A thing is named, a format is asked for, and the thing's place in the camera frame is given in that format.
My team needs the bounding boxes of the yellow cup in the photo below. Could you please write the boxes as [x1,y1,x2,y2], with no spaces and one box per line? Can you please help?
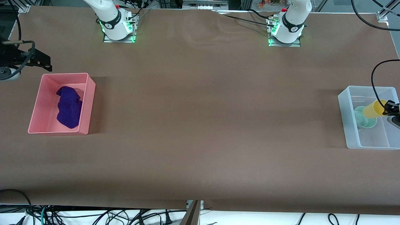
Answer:
[362,99,388,119]

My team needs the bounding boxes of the green bowl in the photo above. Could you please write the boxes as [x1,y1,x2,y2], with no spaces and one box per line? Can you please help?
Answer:
[354,106,378,129]

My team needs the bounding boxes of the purple cloth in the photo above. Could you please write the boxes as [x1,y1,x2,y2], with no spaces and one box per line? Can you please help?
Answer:
[56,86,83,129]

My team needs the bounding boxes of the translucent plastic bin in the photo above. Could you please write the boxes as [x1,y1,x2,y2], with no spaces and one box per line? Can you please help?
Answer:
[337,86,400,151]

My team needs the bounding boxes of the pink plastic bin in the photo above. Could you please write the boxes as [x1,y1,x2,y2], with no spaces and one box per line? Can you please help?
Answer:
[27,73,96,135]

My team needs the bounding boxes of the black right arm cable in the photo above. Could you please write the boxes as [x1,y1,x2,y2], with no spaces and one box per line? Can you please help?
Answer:
[0,0,36,81]

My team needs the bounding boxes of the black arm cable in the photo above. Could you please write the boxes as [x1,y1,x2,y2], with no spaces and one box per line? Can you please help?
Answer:
[351,0,400,105]
[0,0,36,81]

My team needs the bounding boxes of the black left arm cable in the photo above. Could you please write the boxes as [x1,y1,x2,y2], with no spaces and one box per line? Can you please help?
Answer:
[351,0,400,105]

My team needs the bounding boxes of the black looped floor cable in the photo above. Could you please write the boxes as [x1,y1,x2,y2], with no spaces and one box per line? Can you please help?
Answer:
[0,189,34,219]

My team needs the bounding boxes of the black cable on table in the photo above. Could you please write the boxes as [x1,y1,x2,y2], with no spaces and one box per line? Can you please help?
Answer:
[216,9,275,26]

